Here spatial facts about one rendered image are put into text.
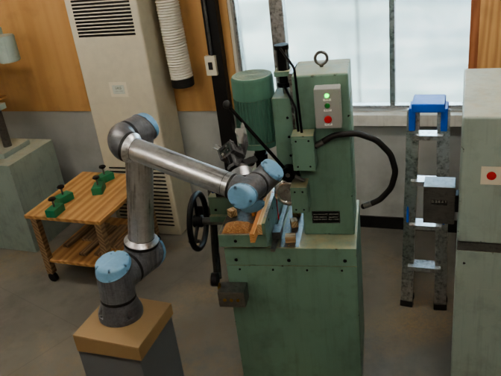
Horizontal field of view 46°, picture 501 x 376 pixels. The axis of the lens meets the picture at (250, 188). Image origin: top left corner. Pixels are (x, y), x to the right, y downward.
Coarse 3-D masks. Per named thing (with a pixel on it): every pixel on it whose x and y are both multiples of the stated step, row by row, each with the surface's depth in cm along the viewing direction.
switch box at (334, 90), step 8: (320, 88) 225; (328, 88) 224; (336, 88) 223; (320, 96) 225; (336, 96) 224; (320, 104) 227; (336, 104) 226; (320, 112) 228; (328, 112) 228; (336, 112) 227; (320, 120) 230; (336, 120) 228
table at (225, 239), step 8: (216, 216) 272; (224, 216) 271; (240, 216) 263; (248, 216) 262; (272, 216) 261; (224, 224) 258; (272, 224) 260; (224, 240) 251; (232, 240) 251; (240, 240) 250; (248, 240) 249; (256, 240) 248; (264, 240) 248
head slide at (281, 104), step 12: (276, 96) 242; (288, 96) 240; (276, 108) 242; (288, 108) 241; (276, 120) 244; (288, 120) 243; (276, 132) 246; (288, 132) 245; (276, 144) 249; (288, 144) 248; (288, 156) 250
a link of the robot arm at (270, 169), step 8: (264, 160) 206; (272, 160) 208; (256, 168) 207; (264, 168) 204; (272, 168) 205; (280, 168) 208; (264, 176) 202; (272, 176) 203; (280, 176) 205; (272, 184) 205
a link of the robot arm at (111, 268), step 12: (108, 252) 249; (120, 252) 248; (96, 264) 243; (108, 264) 242; (120, 264) 241; (132, 264) 247; (96, 276) 242; (108, 276) 238; (120, 276) 240; (132, 276) 245; (108, 288) 241; (120, 288) 242; (132, 288) 247; (108, 300) 243; (120, 300) 244
